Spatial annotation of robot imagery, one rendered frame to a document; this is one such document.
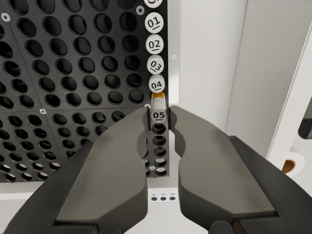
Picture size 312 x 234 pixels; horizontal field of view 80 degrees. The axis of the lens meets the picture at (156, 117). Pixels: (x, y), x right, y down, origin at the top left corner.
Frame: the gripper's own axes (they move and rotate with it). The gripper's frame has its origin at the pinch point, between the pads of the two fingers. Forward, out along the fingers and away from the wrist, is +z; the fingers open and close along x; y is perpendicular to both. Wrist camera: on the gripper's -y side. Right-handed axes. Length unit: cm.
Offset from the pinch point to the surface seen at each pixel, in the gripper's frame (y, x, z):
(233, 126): 6.9, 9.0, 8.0
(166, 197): 28.1, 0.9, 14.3
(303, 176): 27.3, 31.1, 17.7
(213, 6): -5.8, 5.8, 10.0
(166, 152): 6.8, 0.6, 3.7
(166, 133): 4.5, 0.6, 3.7
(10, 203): 18.6, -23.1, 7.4
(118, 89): -0.2, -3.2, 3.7
